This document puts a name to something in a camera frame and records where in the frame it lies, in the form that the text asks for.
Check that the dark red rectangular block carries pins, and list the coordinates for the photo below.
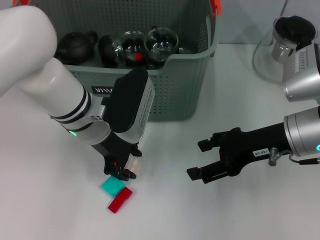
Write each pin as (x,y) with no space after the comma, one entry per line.
(120,200)

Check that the glass teacup black sleeve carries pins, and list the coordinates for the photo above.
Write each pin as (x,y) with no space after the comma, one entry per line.
(153,65)
(161,42)
(107,52)
(130,45)

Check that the teal square block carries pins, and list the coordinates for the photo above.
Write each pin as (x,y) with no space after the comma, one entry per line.
(112,187)

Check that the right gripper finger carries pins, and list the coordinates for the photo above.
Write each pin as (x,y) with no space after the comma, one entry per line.
(193,173)
(205,145)

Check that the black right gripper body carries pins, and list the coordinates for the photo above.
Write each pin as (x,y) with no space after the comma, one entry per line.
(250,145)

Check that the black clay teapot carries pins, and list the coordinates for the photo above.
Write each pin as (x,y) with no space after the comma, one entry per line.
(75,47)

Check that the grey-green perforated storage bin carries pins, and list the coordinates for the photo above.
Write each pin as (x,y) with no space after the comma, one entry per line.
(175,87)

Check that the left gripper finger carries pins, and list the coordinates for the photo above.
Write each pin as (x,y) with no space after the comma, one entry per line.
(125,175)
(137,152)

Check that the clear white plastic block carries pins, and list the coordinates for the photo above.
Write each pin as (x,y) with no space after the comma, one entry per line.
(134,165)

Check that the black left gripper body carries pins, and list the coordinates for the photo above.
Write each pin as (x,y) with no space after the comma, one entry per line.
(115,150)

